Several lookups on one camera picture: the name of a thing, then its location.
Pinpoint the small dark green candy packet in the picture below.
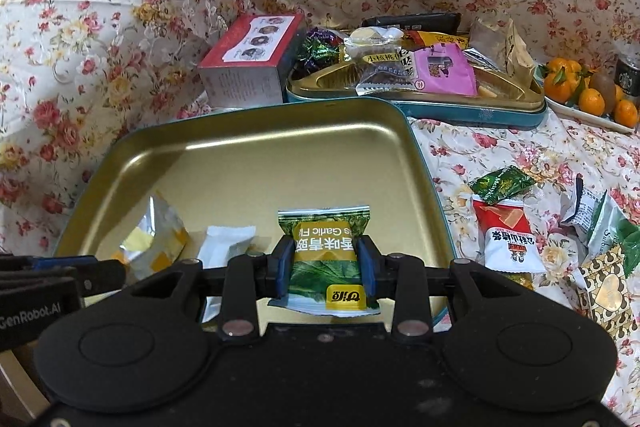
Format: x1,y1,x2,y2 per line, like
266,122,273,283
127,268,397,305
471,166,536,205

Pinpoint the gold heart pattern packet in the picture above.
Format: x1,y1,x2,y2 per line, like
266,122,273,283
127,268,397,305
577,245,638,340

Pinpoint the red and white snack box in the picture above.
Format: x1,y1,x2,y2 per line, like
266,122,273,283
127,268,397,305
198,14,306,109

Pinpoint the teal tin filled with snacks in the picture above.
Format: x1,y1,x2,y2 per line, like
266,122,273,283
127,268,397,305
286,26,546,129

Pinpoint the red and white snack packet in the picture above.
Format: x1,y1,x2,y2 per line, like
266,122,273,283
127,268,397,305
472,195,546,274

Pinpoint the white snack packet in tray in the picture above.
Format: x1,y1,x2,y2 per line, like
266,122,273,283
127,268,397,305
195,224,257,324

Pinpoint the pink snack packet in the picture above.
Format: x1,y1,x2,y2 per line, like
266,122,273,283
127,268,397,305
412,42,477,98

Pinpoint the front right mandarin orange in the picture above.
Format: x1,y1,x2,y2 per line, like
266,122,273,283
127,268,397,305
613,98,639,129

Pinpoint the beige paper wrapped snack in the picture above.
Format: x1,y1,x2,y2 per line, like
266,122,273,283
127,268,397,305
466,17,536,82

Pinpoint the brown kiwi fruit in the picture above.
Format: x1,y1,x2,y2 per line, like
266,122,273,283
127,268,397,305
590,72,616,115

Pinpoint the silver yellow foil packet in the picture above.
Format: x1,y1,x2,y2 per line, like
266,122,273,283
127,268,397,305
112,193,190,285

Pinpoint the front middle mandarin orange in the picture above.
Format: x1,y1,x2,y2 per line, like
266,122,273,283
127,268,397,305
578,88,606,117

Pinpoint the starbucks coffee can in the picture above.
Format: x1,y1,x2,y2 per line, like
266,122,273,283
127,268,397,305
614,41,640,105

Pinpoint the white and green snack packet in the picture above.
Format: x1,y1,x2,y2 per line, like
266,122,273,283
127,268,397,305
561,176,639,277

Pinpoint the front left mandarin orange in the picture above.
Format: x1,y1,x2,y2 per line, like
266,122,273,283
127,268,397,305
544,68,572,104

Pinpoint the mandarin orange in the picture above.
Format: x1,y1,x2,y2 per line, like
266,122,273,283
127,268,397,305
544,68,572,104
578,88,606,117
613,98,639,129

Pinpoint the green garlic snack packet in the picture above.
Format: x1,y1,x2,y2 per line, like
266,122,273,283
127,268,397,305
268,205,380,319

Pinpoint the empty gold tin tray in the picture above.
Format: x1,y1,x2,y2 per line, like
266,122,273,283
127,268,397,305
55,98,454,267

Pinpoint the pale green fruit plate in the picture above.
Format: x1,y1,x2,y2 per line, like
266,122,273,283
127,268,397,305
537,63,640,136

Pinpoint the floral sofa cover cloth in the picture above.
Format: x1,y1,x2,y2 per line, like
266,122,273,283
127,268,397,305
0,0,640,427

